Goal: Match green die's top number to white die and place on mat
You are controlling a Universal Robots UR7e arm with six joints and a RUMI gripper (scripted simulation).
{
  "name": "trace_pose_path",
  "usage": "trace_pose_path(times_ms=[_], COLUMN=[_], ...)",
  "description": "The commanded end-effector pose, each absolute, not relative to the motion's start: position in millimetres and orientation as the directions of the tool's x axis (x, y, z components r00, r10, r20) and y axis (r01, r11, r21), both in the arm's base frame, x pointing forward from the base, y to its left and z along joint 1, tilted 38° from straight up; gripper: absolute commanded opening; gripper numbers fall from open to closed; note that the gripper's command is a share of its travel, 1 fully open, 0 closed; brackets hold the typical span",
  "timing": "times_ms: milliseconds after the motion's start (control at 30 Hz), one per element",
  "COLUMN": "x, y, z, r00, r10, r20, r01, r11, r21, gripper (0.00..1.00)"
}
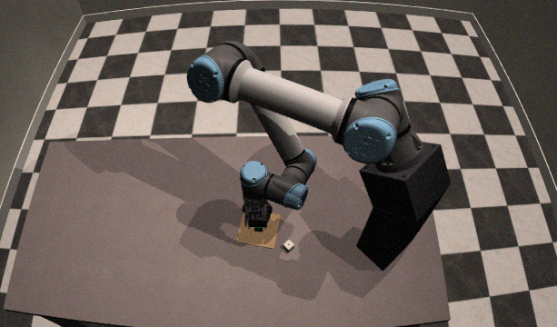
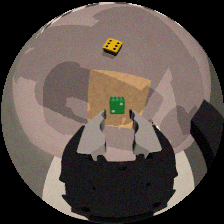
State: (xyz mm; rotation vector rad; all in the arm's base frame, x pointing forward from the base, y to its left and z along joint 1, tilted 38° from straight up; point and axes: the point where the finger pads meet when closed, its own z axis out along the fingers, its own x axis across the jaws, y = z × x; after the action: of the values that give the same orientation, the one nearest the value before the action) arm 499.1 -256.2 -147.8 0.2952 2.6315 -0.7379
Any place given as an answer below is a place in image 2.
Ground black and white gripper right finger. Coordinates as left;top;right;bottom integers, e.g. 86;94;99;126
129;109;178;178

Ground yellow die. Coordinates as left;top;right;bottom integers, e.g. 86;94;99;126
102;38;123;56

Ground green die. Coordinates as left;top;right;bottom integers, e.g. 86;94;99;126
110;96;125;114

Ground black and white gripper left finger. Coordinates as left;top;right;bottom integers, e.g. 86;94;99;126
59;109;106;183

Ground tan flat mat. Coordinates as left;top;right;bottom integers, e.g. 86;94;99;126
88;70;151;129

